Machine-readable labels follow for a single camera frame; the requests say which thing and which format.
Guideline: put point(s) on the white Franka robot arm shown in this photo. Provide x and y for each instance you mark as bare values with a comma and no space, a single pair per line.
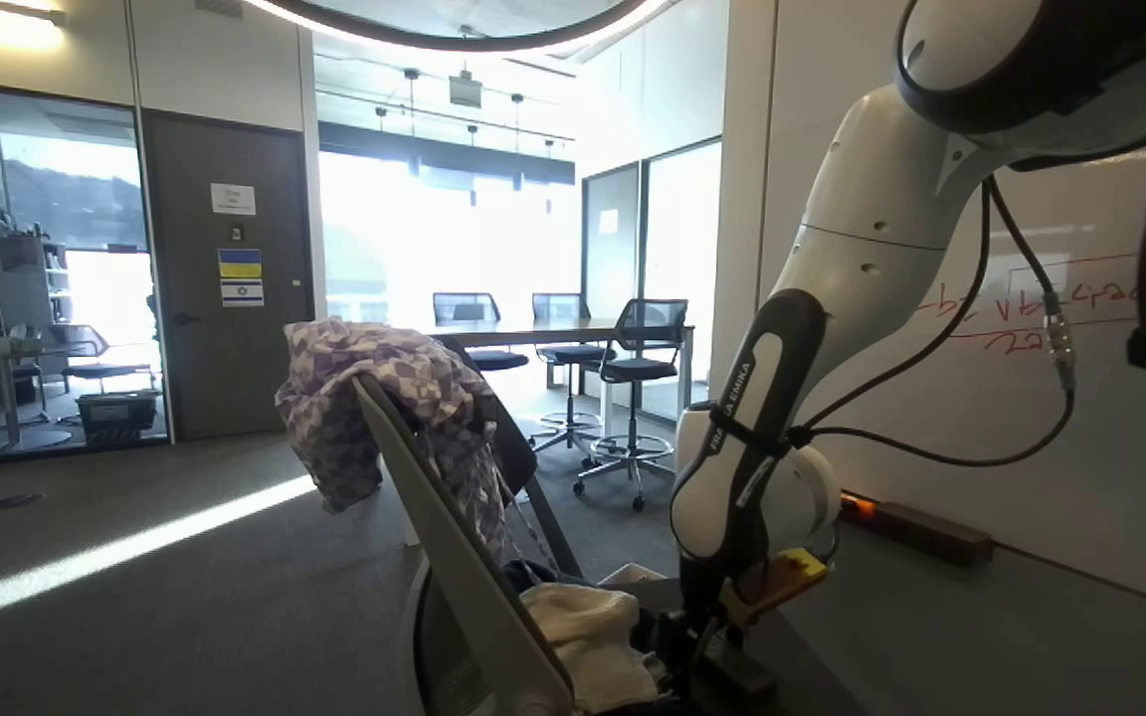
853,265

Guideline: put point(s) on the black mesh office chair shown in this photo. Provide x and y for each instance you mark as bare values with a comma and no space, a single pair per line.
636,360
475,310
559,360

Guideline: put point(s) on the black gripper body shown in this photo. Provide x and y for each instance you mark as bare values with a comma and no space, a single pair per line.
707,599

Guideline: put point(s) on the dark storage crate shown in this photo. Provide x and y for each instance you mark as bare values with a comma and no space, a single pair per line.
118,417

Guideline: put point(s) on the purple white plaid cloth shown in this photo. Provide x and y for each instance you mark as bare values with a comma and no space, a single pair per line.
377,397

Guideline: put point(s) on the blue yellow door sign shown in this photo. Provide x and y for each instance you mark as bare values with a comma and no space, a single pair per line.
242,279

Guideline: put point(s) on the long meeting table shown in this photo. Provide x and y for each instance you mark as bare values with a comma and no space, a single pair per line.
559,331

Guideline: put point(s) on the dark grey door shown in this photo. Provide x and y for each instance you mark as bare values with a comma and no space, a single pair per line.
222,344

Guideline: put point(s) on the white whiteboard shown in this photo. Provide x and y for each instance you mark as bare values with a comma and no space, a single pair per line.
1102,477

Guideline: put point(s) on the grey office chair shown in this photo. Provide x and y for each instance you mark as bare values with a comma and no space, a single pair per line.
466,570

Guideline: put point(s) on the orange marker pen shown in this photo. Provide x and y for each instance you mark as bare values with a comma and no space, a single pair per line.
860,507

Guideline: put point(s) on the cream folded cloth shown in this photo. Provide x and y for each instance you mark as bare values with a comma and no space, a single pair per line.
596,641

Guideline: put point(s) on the white paper door sign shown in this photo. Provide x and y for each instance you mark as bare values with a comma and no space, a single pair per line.
234,200

